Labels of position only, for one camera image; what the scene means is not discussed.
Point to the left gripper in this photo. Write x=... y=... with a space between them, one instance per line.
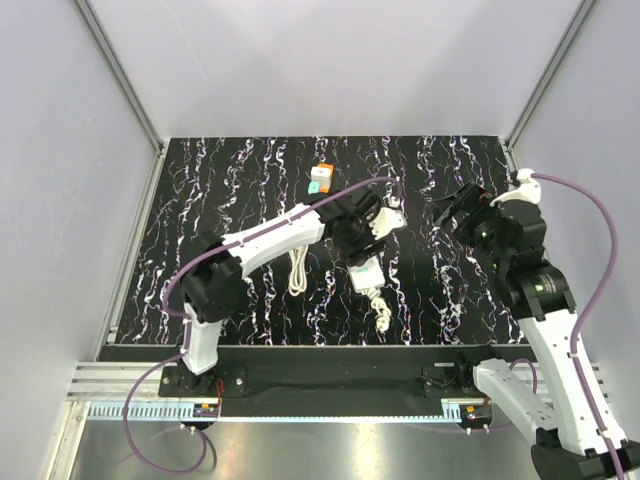
x=357 y=255

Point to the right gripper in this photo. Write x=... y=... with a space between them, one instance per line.
x=471 y=198

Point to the white power strip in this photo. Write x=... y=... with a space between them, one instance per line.
x=367 y=276

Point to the orange power strip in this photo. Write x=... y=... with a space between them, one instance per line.
x=324 y=186

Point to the teal USB charger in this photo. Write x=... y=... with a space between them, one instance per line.
x=313 y=188

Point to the white USB charger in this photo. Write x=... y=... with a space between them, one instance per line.
x=321 y=173

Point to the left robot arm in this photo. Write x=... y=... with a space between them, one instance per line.
x=358 y=222

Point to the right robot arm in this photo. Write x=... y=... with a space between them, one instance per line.
x=574 y=435

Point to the black marble mat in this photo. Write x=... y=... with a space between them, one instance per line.
x=437 y=290

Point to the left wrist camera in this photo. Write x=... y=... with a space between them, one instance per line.
x=389 y=219

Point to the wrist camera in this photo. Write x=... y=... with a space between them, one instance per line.
x=526 y=188
x=389 y=219

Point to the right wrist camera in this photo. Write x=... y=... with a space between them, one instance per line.
x=526 y=188

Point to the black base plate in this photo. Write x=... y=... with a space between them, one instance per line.
x=345 y=376

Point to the slotted cable duct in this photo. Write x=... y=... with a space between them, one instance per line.
x=440 y=411

